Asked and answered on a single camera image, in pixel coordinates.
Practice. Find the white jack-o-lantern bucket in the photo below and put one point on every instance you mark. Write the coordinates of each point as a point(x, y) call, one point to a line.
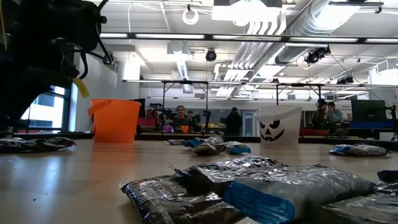
point(289, 130)

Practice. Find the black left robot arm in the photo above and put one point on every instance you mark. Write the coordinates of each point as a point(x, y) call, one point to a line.
point(46, 21)

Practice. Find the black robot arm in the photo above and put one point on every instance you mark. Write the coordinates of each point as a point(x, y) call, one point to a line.
point(205, 116)

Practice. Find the silver blue-end candy packet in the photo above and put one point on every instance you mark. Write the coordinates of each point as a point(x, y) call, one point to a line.
point(217, 174)

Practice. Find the dark framed window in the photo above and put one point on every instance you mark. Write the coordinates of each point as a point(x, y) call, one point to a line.
point(46, 115)

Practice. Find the yellow tag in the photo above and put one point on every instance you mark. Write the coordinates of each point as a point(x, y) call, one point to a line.
point(81, 87)

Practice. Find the orange plastic bucket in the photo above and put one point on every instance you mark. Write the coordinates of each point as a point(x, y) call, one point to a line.
point(118, 124)

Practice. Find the black computer monitor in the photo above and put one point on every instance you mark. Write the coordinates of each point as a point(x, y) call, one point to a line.
point(368, 110)
point(142, 107)

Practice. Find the red cabinet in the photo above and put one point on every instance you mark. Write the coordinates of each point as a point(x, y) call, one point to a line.
point(147, 119)

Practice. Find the purple bin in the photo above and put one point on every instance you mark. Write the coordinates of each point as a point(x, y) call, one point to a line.
point(168, 128)

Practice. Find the person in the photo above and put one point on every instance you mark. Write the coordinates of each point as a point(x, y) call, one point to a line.
point(181, 119)
point(320, 116)
point(335, 113)
point(234, 123)
point(190, 114)

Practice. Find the orange bin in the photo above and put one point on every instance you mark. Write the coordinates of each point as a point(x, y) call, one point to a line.
point(185, 128)

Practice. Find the overhead beam with light strips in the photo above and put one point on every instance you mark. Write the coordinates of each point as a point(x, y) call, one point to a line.
point(209, 37)

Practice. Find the white ceiling light panel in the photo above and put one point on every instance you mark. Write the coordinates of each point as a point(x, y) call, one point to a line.
point(245, 11)

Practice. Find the black aluminium table frame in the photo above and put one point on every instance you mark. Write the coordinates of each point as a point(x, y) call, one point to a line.
point(155, 137)

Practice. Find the black workstation frame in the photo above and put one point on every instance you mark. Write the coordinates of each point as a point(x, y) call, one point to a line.
point(163, 93)
point(319, 93)

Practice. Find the black hanging camera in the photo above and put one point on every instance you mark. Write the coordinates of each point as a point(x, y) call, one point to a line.
point(345, 80)
point(211, 56)

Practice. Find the black camera on boom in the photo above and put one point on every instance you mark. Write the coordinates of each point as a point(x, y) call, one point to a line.
point(317, 55)

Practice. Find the silver ventilation duct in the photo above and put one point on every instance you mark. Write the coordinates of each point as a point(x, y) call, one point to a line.
point(326, 18)

